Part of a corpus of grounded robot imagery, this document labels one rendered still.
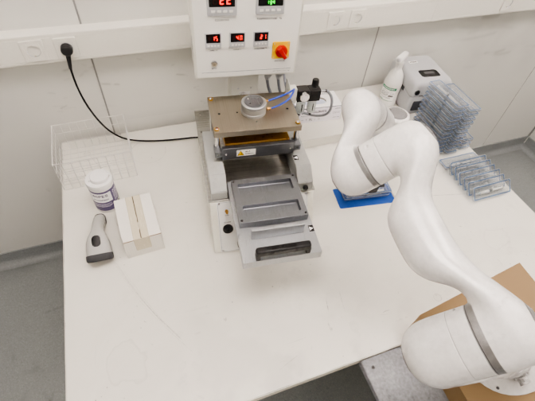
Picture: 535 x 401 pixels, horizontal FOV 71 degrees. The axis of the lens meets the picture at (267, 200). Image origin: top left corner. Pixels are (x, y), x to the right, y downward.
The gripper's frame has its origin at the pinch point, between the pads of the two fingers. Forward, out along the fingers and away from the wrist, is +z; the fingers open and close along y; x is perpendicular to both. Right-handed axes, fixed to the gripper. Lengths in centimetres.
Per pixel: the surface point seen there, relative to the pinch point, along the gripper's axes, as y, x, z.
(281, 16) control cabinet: 23, 34, -51
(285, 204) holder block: -17.7, 38.2, -15.0
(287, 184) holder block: -10.0, 35.6, -15.0
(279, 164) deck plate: 3.8, 34.6, -10.0
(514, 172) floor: 65, -162, 83
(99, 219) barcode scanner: -2, 96, 2
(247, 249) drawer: -31, 52, -14
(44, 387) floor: -26, 137, 83
